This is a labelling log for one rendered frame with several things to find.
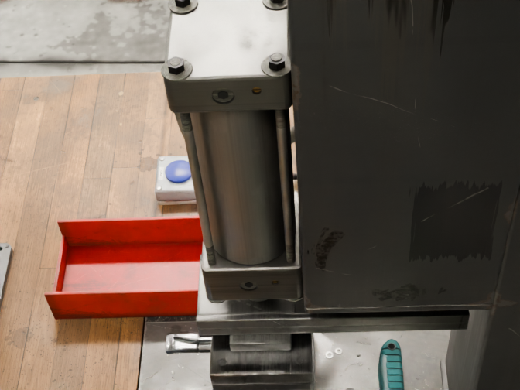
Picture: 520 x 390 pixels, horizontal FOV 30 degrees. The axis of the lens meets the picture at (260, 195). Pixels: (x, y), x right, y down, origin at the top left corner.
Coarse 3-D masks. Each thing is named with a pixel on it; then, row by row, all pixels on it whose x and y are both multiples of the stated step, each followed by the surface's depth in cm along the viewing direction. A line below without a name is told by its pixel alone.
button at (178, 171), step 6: (174, 162) 138; (180, 162) 138; (186, 162) 138; (168, 168) 138; (174, 168) 138; (180, 168) 138; (186, 168) 138; (168, 174) 137; (174, 174) 137; (180, 174) 137; (186, 174) 137; (174, 180) 136; (180, 180) 136; (186, 180) 137
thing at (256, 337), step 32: (224, 320) 93; (256, 320) 93; (288, 320) 93; (320, 320) 93; (352, 320) 92; (384, 320) 92; (416, 320) 92; (448, 320) 92; (224, 352) 95; (256, 352) 95; (288, 352) 95; (224, 384) 95; (256, 384) 95; (288, 384) 95
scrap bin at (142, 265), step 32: (64, 224) 130; (96, 224) 130; (128, 224) 130; (160, 224) 130; (192, 224) 130; (64, 256) 132; (96, 256) 133; (128, 256) 133; (160, 256) 132; (192, 256) 132; (64, 288) 130; (96, 288) 130; (128, 288) 129; (160, 288) 129; (192, 288) 129
